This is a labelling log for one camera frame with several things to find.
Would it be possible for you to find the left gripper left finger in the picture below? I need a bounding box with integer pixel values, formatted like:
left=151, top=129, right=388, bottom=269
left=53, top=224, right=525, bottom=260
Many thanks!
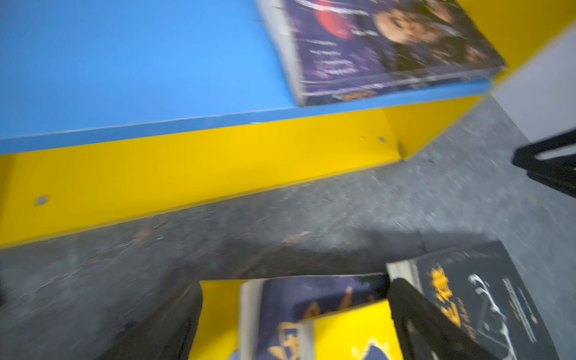
left=99, top=280, right=203, bottom=359

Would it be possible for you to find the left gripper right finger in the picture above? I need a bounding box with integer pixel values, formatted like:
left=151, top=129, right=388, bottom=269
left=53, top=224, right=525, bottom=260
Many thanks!
left=388, top=278, right=495, bottom=359

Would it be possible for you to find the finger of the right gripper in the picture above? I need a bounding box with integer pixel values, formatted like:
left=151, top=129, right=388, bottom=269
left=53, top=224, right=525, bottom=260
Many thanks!
left=511, top=129, right=575, bottom=198

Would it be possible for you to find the purple book orange calligraphy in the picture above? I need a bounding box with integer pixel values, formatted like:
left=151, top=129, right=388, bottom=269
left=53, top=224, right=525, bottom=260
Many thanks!
left=237, top=273, right=389, bottom=359

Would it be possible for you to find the black book yellow title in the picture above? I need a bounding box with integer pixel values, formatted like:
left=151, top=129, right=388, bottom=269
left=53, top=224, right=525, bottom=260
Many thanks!
left=386, top=241, right=559, bottom=359

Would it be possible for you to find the yellow blue-figure cartoon book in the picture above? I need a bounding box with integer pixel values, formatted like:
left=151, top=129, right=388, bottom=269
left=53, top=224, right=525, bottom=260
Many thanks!
left=188, top=280, right=244, bottom=360

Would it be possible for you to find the purple portrait cover book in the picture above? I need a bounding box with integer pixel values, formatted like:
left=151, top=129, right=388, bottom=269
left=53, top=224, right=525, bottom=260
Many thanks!
left=257, top=0, right=506, bottom=107

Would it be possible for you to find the yellow shelf with coloured boards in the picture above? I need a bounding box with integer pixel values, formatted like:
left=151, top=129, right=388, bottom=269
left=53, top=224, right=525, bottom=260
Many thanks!
left=0, top=0, right=576, bottom=251

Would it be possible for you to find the yellow cartoon boy book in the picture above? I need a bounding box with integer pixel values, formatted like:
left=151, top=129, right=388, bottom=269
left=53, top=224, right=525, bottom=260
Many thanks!
left=298, top=300, right=403, bottom=360

